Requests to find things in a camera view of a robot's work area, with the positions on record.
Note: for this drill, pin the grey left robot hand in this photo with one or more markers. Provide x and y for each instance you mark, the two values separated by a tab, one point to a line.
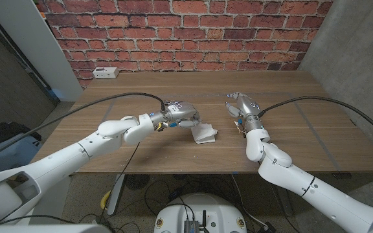
180	113

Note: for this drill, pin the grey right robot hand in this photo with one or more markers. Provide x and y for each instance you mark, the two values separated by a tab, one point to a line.
246	108

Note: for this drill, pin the white tissue sheet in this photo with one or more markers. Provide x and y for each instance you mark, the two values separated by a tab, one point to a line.
204	132

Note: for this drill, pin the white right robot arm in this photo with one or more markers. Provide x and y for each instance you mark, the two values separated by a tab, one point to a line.
303	184

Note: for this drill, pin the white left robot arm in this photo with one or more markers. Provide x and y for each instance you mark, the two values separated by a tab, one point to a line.
60	165

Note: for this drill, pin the red brick printed backdrop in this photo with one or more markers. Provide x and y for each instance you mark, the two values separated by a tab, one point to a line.
186	39

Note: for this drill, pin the round black floor fan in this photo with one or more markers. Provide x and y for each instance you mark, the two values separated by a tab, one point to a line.
137	181

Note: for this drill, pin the white power strip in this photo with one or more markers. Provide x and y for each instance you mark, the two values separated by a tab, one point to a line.
105	72

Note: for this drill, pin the white robot torso base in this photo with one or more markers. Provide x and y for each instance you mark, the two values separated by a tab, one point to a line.
202	207

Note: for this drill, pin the white table leg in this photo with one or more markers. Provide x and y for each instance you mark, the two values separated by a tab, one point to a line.
117	197

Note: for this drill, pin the black antenna on torso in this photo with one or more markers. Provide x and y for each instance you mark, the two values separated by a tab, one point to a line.
204	220

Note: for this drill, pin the grey box on torso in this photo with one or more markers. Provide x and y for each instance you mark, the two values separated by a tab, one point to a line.
191	227

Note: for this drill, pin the black floor plug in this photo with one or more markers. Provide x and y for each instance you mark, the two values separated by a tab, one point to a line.
267	227

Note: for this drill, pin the blue storage bin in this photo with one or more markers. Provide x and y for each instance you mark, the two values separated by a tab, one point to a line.
11	155

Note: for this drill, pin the white robot body edge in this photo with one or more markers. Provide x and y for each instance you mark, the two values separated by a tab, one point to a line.
44	229

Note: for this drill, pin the white wall panel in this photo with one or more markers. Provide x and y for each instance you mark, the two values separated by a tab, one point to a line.
37	48

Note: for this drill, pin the dark metal door frame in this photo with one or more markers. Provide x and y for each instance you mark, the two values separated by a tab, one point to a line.
28	69

